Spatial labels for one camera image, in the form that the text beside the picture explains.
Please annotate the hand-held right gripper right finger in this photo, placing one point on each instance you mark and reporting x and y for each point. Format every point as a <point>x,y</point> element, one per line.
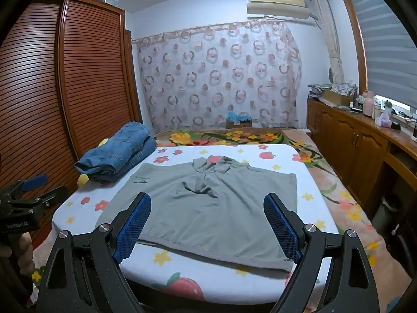
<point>282,228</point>

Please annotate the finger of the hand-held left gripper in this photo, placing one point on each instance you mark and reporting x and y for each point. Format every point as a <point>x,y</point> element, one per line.
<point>53,194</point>
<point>34,181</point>

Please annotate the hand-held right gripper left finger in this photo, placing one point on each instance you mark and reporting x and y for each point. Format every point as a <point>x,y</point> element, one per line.
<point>133,225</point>

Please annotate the grey-green pants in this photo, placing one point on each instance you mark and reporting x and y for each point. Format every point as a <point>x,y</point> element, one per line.
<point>208,208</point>

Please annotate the person's left hand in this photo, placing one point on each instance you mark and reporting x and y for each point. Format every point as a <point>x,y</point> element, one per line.
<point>24,254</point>

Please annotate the dark blue folded jeans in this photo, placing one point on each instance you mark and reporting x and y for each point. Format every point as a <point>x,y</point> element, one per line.
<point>136,159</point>

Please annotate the light blue folded jeans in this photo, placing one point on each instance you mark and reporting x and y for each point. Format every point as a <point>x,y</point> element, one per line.
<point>114,150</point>

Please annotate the white strawberry printed sheet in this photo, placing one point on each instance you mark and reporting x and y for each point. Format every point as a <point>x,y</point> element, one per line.
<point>254,153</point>

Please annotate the dark trash bin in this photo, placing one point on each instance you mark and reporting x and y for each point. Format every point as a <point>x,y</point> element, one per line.
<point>387,210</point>

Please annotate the wooden cabinet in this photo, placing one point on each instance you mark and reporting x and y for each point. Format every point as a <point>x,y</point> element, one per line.
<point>352,143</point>

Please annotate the brown slatted wooden wardrobe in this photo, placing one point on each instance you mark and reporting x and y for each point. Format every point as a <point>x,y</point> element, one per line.
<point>81,81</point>

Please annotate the cardboard box with blue items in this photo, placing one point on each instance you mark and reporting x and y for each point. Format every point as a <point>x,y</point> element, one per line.
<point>238,120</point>

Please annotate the pile of patterned cloth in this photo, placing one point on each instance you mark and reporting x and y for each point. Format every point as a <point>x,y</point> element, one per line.
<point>317,90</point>

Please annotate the open cardboard box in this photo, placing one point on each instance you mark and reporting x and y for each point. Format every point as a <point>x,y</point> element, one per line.
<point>338,96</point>

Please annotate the pink tissue box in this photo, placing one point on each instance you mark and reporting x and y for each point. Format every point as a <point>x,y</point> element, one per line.
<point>383,120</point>

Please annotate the pink bottle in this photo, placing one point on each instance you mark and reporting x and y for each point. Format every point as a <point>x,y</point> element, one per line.
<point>368,104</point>

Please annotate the sheer circle patterned curtain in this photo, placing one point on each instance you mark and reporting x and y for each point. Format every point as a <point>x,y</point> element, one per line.
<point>221,71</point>

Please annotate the tied beige curtain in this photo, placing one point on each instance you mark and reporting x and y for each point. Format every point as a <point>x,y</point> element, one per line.
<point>330,39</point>

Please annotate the grey striped window blind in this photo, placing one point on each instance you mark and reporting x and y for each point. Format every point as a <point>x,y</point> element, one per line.
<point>384,39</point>

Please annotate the white air conditioner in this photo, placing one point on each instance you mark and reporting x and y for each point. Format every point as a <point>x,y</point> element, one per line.
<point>277,1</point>

